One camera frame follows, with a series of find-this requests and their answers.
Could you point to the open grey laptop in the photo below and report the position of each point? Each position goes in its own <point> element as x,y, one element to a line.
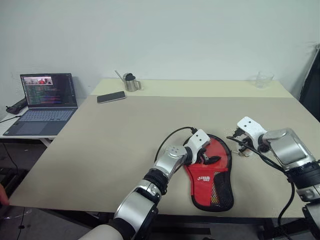
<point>47,100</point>

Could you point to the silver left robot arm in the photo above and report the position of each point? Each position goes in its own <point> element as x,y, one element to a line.
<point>155,180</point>

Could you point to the stainless steel mug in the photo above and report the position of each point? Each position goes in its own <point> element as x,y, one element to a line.
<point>131,85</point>

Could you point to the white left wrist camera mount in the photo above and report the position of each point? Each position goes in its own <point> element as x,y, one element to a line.
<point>197,140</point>

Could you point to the bystander's bare hand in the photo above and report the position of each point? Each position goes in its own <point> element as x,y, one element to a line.
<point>2,196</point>

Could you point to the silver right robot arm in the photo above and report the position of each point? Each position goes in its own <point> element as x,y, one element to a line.
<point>287,147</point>

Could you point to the red and black paddle case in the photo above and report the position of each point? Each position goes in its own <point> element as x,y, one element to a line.
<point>202,185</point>

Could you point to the black smartphone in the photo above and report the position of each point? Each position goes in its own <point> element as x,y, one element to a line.
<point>111,97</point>

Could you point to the black device beside laptop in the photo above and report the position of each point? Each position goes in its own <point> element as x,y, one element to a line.
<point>16,106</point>

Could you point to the large beige table board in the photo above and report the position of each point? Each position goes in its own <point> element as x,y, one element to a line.
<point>100,150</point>

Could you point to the thin metal stick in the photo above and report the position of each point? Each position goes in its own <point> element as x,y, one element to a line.
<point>119,75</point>

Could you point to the black object in mug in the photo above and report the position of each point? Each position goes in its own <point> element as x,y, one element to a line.
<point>130,76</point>

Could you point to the beige rounded robot shell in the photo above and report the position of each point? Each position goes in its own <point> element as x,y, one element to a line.
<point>102,232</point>

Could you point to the black upright panel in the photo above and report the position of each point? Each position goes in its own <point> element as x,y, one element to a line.
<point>311,95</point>

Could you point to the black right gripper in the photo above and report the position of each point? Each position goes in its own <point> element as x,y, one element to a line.
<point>241,133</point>

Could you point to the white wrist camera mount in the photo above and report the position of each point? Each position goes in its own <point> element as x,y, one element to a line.
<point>251,126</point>
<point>197,140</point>

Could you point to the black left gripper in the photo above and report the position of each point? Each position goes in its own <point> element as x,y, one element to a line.
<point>202,152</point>

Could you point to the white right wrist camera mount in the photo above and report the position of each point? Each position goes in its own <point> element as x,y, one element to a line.
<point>251,126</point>

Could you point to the clear glass measuring cup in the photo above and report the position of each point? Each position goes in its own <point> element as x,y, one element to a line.
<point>262,80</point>

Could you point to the black table frame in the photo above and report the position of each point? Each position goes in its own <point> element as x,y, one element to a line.
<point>212,222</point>

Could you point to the clear plastic packaging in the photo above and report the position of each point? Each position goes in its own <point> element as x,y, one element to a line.
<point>243,154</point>

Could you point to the white side table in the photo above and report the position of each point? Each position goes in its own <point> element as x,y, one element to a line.
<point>30,138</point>

